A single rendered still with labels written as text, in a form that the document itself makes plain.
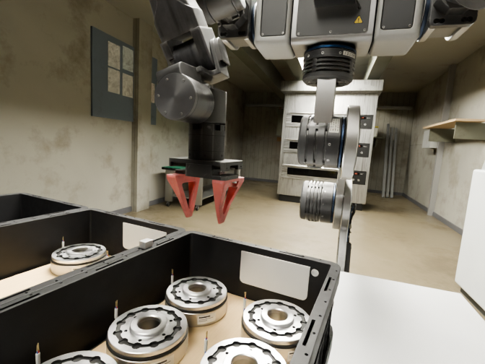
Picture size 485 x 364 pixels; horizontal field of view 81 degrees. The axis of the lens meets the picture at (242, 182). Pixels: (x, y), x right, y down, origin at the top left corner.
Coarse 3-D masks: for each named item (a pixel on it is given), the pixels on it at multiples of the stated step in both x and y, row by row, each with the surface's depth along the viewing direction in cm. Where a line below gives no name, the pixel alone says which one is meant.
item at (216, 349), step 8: (216, 344) 35; (224, 344) 35; (232, 344) 36; (240, 344) 36; (248, 344) 36; (256, 344) 36; (264, 344) 36; (208, 352) 34; (216, 352) 34; (224, 352) 34; (256, 352) 34; (264, 352) 35; (272, 352) 34; (208, 360) 33; (216, 360) 33; (264, 360) 33; (272, 360) 33; (280, 360) 33
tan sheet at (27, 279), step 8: (48, 264) 60; (24, 272) 56; (32, 272) 57; (40, 272) 57; (48, 272) 57; (0, 280) 53; (8, 280) 53; (16, 280) 53; (24, 280) 53; (32, 280) 53; (40, 280) 54; (0, 288) 50; (8, 288) 50; (16, 288) 50; (24, 288) 51; (0, 296) 48
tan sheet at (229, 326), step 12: (228, 300) 51; (240, 300) 51; (252, 300) 51; (228, 312) 47; (240, 312) 48; (216, 324) 44; (228, 324) 44; (240, 324) 44; (192, 336) 41; (204, 336) 41; (216, 336) 41; (228, 336) 41; (96, 348) 37; (192, 348) 39; (180, 360) 36; (192, 360) 36
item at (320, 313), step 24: (168, 240) 51; (216, 240) 54; (120, 264) 41; (336, 264) 45; (48, 288) 33; (336, 288) 41; (0, 312) 28; (312, 312) 31; (312, 336) 27; (312, 360) 26
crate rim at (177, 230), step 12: (48, 216) 61; (60, 216) 62; (120, 216) 65; (0, 228) 53; (168, 228) 59; (180, 228) 58; (156, 240) 50; (132, 252) 45; (96, 264) 40; (60, 276) 36; (72, 276) 36; (36, 288) 33; (0, 300) 30; (12, 300) 30
